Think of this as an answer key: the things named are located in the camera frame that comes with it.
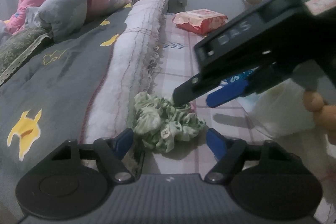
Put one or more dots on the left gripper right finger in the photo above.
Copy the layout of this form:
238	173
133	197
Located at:
230	156

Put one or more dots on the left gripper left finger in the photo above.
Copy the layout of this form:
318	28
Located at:
109	154

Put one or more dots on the green scrunchie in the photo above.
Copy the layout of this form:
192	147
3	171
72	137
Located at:
160	124

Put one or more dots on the person right hand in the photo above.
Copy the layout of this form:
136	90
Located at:
323	114

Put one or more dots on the small cardboard box background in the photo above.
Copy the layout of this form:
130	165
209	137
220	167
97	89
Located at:
250	3

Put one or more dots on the white plastic bag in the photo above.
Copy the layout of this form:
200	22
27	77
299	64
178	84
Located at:
278	111

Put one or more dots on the grey bed sheet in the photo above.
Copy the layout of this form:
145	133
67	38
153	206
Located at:
45	102

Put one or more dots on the white striped rolled blanket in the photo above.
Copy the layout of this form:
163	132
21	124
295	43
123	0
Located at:
134	54

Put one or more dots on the red tissue pack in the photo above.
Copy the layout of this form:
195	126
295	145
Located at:
201	21

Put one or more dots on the green patterned blanket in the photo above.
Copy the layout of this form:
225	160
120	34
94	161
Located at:
18	48

